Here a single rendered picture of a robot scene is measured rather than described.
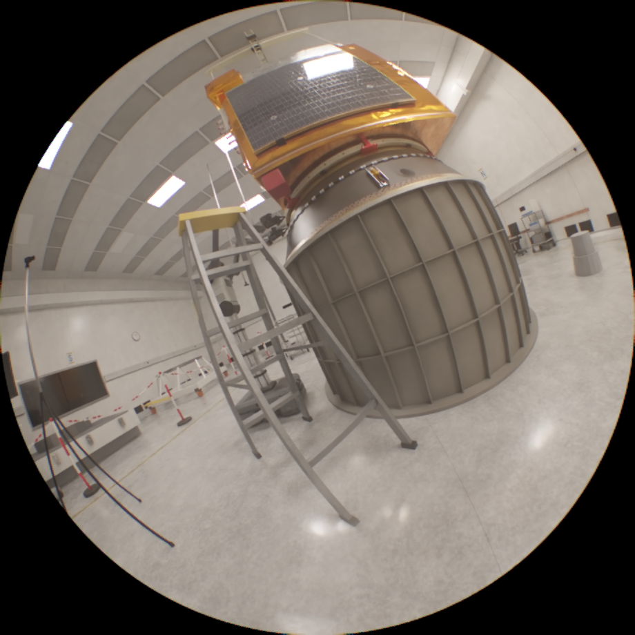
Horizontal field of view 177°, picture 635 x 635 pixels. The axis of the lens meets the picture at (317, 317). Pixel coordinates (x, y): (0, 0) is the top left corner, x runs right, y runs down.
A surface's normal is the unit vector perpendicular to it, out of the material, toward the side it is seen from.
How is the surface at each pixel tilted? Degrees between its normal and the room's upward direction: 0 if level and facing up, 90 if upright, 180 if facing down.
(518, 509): 0
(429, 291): 90
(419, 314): 90
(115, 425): 90
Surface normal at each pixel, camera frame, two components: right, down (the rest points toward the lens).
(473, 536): -0.40, -0.91
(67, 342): 0.90, -0.39
